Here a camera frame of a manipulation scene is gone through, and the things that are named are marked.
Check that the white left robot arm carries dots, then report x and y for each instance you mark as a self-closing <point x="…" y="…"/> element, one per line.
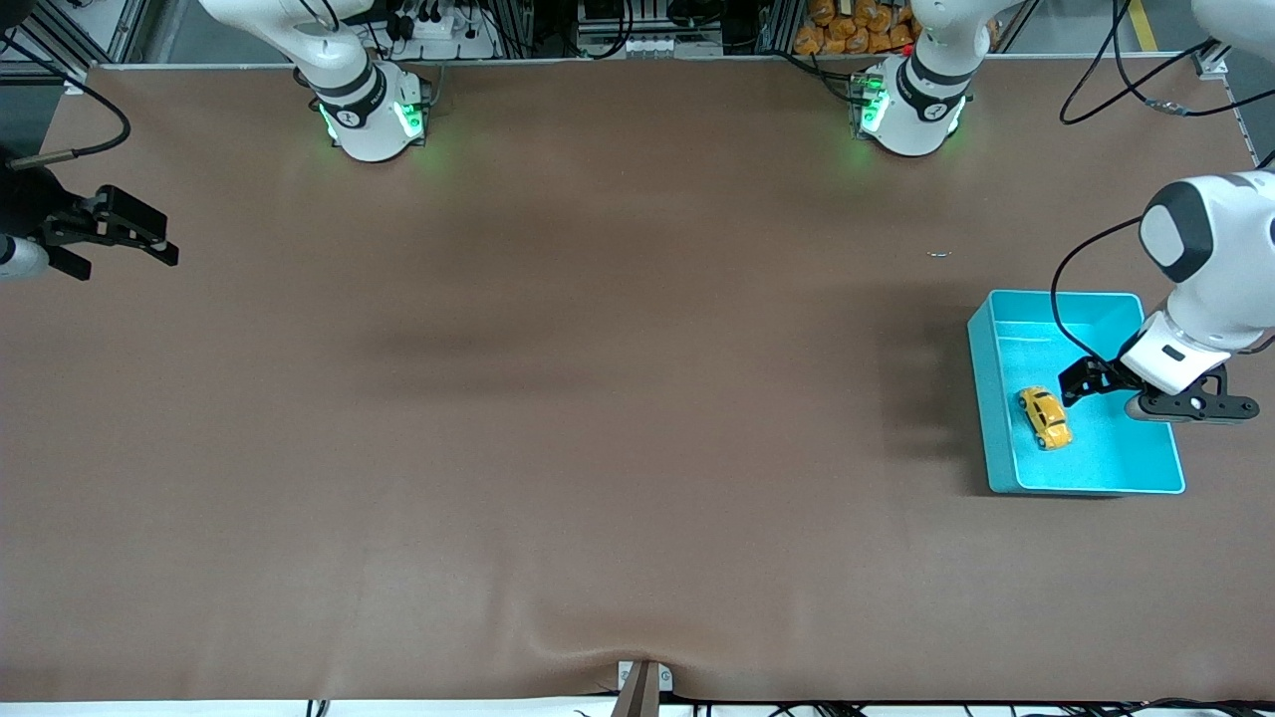
<point x="1215" y="259"/>

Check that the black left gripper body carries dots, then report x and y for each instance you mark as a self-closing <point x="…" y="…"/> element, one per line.
<point x="1104" y="376"/>

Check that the orange packets pile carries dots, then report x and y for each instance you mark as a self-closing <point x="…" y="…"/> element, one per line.
<point x="847" y="25"/>

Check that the yellow beetle toy car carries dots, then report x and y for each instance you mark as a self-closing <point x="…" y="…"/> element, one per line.
<point x="1046" y="418"/>

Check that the white power strip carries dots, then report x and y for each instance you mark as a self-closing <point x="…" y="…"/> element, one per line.
<point x="448" y="30"/>

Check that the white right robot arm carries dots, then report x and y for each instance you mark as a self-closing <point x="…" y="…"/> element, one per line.
<point x="369" y="119"/>

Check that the white terminal block device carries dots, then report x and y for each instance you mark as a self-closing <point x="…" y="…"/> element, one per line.
<point x="647" y="45"/>

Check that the teal plastic bin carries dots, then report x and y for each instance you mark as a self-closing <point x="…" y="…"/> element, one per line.
<point x="1126" y="448"/>

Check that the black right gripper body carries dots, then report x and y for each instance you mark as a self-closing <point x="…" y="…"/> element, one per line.
<point x="35" y="207"/>

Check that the metal table edge bracket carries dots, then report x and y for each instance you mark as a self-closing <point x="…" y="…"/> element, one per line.
<point x="642" y="687"/>

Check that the brown table mat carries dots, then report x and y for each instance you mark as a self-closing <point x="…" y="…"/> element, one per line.
<point x="637" y="398"/>

